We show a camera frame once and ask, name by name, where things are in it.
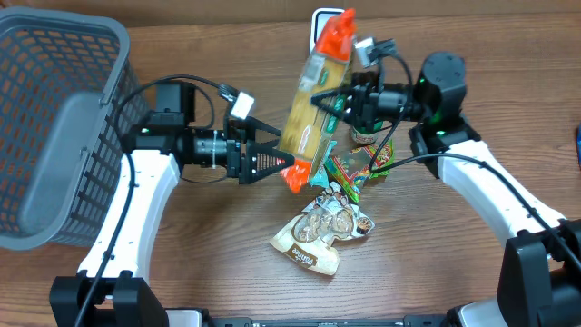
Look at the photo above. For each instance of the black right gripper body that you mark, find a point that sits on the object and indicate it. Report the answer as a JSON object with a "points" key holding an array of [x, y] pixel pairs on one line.
{"points": [[367, 95]]}

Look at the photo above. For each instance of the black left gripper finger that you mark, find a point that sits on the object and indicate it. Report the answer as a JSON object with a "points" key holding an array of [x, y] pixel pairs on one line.
{"points": [[264, 160], [262, 133]]}

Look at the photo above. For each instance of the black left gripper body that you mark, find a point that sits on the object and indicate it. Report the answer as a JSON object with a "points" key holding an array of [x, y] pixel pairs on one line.
{"points": [[234, 146]]}

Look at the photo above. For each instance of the orange pasta packet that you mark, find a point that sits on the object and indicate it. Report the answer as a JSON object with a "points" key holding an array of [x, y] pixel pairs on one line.
{"points": [[312, 120]]}

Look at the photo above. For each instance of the green capped bottle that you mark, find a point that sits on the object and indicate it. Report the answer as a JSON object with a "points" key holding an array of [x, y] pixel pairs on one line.
{"points": [[363, 137]]}

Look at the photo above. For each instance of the green candy bag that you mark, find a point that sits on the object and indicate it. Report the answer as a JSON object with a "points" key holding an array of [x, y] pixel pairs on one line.
{"points": [[351, 170]]}

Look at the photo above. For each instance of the white brown cookie bag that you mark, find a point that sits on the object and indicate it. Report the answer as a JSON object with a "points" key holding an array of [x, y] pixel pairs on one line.
{"points": [[307, 239]]}

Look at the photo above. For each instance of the teal wipes packet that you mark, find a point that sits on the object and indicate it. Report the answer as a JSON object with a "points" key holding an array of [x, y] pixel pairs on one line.
{"points": [[321, 178]]}

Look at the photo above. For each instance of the blue packet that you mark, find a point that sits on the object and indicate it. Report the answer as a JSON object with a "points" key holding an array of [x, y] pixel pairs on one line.
{"points": [[578, 144]]}

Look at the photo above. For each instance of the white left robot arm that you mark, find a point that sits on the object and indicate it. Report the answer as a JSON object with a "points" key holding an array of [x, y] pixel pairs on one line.
{"points": [[111, 286]]}

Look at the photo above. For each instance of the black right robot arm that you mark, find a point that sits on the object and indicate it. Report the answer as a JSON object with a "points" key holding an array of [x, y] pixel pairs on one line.
{"points": [[539, 281]]}

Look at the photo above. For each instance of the white barcode scanner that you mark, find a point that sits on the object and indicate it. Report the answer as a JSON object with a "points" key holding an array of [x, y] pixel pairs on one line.
{"points": [[319, 19]]}

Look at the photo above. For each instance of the grey plastic basket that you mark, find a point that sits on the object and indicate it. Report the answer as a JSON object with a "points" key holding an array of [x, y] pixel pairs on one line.
{"points": [[62, 75]]}

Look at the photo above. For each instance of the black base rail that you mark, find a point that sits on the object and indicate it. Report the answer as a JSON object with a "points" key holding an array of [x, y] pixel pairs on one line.
{"points": [[429, 320]]}

